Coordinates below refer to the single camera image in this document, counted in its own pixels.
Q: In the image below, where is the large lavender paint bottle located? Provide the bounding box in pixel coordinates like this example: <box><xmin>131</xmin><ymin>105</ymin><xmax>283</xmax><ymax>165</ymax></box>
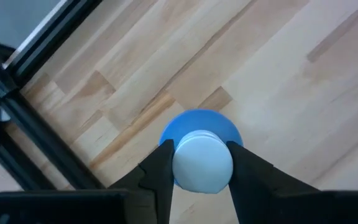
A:
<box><xmin>158</xmin><ymin>108</ymin><xmax>244</xmax><ymax>195</ymax></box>

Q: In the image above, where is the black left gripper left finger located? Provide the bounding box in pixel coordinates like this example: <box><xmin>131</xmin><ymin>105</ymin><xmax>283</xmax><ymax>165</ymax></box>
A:
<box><xmin>107</xmin><ymin>139</ymin><xmax>176</xmax><ymax>224</ymax></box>

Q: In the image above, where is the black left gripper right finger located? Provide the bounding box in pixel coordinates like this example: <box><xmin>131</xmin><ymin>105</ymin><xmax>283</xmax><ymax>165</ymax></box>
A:
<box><xmin>225</xmin><ymin>141</ymin><xmax>320</xmax><ymax>224</ymax></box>

